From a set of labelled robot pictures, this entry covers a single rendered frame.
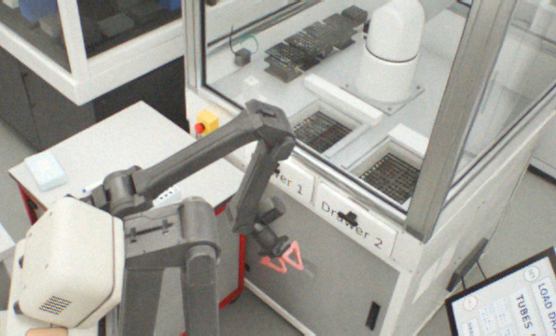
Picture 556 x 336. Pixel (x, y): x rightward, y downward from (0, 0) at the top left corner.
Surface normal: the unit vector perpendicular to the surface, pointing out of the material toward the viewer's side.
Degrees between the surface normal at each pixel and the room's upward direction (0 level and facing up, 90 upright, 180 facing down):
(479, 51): 90
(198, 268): 90
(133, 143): 0
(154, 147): 0
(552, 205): 0
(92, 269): 42
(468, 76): 90
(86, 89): 90
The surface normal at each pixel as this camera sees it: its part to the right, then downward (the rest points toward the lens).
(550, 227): 0.07, -0.72
